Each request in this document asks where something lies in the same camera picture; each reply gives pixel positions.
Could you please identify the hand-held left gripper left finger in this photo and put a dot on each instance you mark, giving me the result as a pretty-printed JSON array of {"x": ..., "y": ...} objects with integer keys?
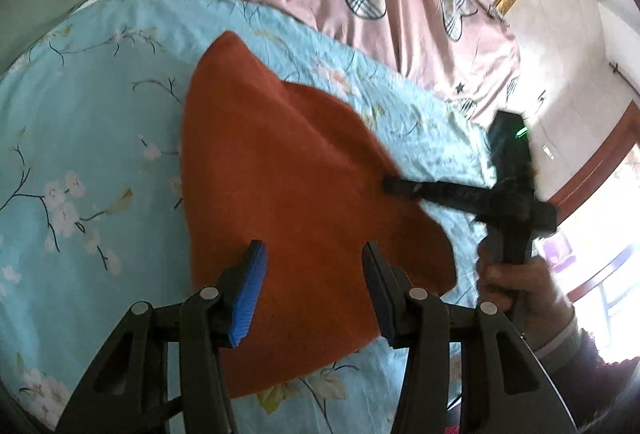
[{"x": 247, "y": 299}]

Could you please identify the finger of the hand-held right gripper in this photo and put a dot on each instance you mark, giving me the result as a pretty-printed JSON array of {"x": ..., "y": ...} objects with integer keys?
[{"x": 430, "y": 191}]

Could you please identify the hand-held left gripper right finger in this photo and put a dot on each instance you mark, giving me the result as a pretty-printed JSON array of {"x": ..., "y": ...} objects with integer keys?
[{"x": 382, "y": 301}]

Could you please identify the orange knit sweater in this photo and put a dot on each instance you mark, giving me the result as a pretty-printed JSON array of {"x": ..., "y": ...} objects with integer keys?
[{"x": 300, "y": 214}]

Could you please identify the person's right forearm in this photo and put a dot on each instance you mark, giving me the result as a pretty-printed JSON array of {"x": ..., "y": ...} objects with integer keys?
[{"x": 585, "y": 374}]

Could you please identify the person's right hand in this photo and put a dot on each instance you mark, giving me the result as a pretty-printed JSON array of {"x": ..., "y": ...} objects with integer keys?
[{"x": 540, "y": 289}]

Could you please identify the purple stool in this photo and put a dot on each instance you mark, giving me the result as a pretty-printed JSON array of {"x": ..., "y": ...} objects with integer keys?
[{"x": 557, "y": 251}]

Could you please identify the light blue floral bedsheet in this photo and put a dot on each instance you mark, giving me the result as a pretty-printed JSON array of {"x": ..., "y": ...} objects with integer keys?
[{"x": 90, "y": 139}]

